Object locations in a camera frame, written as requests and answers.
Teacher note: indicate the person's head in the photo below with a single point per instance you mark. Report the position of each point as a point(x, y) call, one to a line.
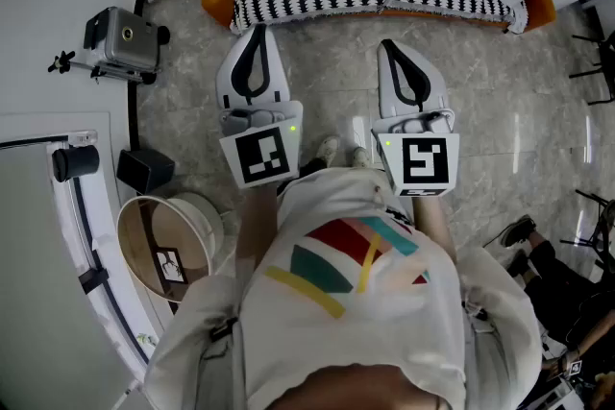
point(360, 386)

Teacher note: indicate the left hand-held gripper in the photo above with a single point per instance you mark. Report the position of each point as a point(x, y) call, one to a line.
point(262, 158)

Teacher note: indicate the person's left forearm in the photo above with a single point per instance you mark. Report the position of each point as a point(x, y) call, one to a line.
point(257, 225)

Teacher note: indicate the person's left shoe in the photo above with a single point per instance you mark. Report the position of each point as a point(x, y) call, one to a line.
point(327, 151)

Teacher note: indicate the black box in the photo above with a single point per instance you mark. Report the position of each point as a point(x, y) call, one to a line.
point(144, 170)

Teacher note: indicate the person's right forearm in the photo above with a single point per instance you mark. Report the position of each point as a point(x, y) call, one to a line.
point(430, 225)

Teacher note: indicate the person's shoe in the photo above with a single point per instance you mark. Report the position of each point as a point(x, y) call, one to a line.
point(360, 157)
point(327, 151)

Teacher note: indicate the person's right shoe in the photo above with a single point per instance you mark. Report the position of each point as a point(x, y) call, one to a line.
point(360, 157)

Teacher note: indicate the person's black trousers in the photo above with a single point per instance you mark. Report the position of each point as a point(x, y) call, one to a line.
point(312, 168)

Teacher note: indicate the person's white printed shirt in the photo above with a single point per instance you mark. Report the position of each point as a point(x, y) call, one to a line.
point(312, 341)

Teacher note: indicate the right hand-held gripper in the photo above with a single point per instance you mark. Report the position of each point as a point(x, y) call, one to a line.
point(427, 163)

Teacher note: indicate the black metal chair frame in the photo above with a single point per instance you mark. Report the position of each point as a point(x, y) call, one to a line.
point(609, 211)
point(610, 72)

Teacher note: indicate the white framed glass panel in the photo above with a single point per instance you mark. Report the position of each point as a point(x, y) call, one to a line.
point(38, 278)

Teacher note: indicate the silver hard case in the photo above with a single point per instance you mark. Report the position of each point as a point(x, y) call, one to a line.
point(127, 48)

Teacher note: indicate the black cylinder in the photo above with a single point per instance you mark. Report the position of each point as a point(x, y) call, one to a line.
point(77, 163)

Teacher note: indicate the black white printed card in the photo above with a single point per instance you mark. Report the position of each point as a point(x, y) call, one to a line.
point(170, 266)

